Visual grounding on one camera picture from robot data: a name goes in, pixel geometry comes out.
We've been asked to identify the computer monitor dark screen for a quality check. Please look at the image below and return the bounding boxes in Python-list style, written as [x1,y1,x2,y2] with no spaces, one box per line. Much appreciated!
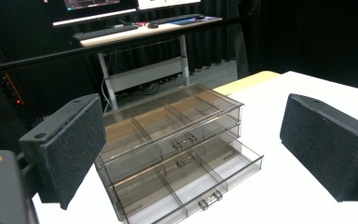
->
[43,0,138,28]

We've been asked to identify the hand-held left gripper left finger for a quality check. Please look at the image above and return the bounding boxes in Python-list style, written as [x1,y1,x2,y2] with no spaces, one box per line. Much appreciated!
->
[19,92,107,211]

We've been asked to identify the short black keyboard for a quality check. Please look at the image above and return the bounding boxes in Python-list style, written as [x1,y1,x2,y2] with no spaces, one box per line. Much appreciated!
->
[148,13,201,26]

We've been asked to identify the clear grey drawer large handle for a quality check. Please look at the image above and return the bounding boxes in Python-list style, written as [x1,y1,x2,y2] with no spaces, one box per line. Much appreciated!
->
[105,138,265,224]

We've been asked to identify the black cables bundle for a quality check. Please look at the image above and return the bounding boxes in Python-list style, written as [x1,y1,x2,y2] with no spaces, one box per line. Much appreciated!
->
[117,77,170,98]

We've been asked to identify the black power strip red light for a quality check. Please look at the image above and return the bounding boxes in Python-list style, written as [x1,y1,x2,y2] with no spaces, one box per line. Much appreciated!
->
[0,51,26,107]

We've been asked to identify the computer monitor white screen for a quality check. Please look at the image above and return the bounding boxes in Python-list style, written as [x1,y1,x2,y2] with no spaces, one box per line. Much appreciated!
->
[136,0,201,11]

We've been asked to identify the black curtain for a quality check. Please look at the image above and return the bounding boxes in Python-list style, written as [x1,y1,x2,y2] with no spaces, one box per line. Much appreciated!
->
[0,0,358,157]

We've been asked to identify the white standing desk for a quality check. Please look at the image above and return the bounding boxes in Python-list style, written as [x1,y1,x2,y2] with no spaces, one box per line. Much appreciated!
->
[73,16,224,112]

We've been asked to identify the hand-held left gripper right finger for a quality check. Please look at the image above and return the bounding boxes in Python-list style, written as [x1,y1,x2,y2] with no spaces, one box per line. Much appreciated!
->
[279,92,358,203]

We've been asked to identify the black horizontal metal rail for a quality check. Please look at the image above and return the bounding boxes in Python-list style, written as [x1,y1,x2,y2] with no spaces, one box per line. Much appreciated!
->
[0,15,241,77]

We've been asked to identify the long black keyboard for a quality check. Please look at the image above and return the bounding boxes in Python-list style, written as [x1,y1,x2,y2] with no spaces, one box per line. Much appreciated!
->
[72,23,140,42]

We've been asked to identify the white cable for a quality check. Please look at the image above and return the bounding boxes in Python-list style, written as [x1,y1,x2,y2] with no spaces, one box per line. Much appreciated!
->
[100,77,114,110]

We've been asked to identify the clear grey drawer organizer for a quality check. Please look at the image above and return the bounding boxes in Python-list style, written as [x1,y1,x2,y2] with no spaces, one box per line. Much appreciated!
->
[94,83,245,188]

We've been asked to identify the blue mouse pad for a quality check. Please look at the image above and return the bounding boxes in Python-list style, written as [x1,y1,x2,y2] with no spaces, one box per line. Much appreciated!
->
[167,16,214,26]

